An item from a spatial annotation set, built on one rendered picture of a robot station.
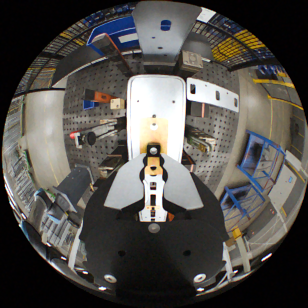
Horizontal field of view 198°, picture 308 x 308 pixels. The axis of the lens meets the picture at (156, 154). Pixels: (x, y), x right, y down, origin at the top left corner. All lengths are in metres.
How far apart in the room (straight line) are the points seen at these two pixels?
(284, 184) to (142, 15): 8.00
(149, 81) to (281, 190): 8.06
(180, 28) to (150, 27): 0.06
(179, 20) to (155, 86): 0.29
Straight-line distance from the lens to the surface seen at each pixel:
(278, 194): 8.11
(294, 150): 11.83
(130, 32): 0.41
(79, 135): 0.23
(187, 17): 0.25
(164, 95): 0.39
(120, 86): 0.75
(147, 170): 0.16
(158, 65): 0.44
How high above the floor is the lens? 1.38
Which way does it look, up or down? 67 degrees down
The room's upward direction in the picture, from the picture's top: 177 degrees clockwise
